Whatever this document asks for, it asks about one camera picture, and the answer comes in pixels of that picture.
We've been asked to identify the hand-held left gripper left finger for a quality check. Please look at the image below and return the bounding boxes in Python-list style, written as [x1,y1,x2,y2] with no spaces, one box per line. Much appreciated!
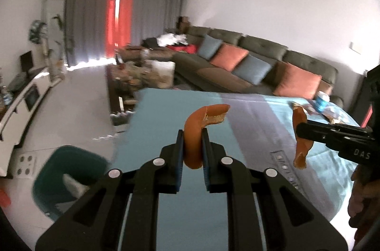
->
[35,129,185,251]

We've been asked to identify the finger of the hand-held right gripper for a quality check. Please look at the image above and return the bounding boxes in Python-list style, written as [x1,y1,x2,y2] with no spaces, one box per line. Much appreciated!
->
[307,120,373,137]
[297,123,351,151]

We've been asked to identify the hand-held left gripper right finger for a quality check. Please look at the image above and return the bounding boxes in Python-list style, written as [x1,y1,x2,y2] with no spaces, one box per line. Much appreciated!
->
[202,129,348,251]

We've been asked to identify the orange peel strip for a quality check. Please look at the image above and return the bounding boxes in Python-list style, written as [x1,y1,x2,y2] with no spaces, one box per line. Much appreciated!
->
[183,103,230,170]
[292,103,315,170]

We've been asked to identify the teal trash bin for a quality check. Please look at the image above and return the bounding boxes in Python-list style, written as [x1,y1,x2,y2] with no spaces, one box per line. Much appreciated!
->
[32,145,110,222]

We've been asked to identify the person's right hand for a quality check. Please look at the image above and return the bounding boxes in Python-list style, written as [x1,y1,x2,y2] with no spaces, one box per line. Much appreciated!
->
[348,166,380,223]

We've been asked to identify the white brown snack packet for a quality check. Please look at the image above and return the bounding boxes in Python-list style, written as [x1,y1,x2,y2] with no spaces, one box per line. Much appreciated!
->
[323,108,346,124]

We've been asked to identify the blue paper cup white lid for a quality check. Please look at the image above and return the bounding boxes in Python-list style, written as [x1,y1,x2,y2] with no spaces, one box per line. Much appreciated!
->
[314,91,331,114]

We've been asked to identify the brown cushion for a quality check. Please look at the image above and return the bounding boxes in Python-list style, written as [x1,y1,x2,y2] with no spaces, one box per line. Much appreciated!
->
[318,82,331,97]

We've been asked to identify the orange cushion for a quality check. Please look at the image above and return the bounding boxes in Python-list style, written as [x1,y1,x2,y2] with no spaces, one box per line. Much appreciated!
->
[273,62,323,100]
[210,43,249,72]

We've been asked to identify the blue patterned table cloth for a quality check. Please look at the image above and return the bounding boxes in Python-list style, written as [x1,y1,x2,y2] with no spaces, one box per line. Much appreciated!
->
[114,88,361,251]

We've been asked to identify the white paper bag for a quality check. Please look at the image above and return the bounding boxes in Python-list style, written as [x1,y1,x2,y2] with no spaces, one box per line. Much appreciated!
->
[151,60,175,88]

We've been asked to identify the blue cushion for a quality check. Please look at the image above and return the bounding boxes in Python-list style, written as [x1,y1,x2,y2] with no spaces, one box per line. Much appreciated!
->
[197,34,223,59]
[232,55,272,85]

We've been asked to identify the cluttered coffee table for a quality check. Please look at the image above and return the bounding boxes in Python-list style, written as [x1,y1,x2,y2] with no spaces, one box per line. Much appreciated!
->
[105,45,179,118]

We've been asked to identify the green sofa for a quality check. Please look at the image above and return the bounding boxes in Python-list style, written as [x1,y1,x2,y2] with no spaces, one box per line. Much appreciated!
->
[171,26,343,109]

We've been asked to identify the white foam net sleeve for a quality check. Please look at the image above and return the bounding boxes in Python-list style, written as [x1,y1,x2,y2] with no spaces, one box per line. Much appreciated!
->
[63,173,90,199]

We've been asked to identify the red cloth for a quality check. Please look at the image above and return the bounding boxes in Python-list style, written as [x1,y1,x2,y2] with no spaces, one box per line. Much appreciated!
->
[166,43,198,54]

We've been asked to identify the black garment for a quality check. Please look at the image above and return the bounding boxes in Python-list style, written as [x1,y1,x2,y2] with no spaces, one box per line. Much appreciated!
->
[142,37,161,48]

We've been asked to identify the white cloth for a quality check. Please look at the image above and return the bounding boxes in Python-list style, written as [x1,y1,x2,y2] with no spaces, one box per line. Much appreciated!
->
[157,33,187,47]

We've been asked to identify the cardboard box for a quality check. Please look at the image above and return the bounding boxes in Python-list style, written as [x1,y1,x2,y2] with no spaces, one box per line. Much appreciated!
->
[177,16,189,32]

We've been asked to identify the white power strip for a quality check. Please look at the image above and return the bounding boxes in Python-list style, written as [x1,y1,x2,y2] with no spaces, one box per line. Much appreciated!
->
[13,154,37,178]

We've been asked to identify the grey and orange curtain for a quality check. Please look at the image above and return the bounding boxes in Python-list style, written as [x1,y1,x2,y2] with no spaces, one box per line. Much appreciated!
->
[117,0,185,50]
[64,0,119,68]

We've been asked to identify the tall green houseplant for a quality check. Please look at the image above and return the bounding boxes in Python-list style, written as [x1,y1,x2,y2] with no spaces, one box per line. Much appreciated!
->
[52,14,75,62]

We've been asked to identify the white TV cabinet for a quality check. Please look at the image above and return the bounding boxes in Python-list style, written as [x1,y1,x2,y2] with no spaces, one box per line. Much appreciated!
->
[0,67,51,151]

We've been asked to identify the white standing air conditioner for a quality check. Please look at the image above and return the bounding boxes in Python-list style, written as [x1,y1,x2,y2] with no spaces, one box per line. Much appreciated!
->
[45,0,66,74]

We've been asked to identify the grey flat device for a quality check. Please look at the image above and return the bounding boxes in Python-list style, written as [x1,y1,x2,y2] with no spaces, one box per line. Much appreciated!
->
[7,73,26,91]

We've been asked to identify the black monitor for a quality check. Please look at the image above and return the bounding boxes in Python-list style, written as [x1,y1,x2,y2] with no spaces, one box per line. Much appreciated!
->
[20,51,33,72]

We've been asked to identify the fan with patterned cover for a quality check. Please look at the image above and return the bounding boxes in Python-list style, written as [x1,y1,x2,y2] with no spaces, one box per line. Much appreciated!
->
[29,20,48,45]

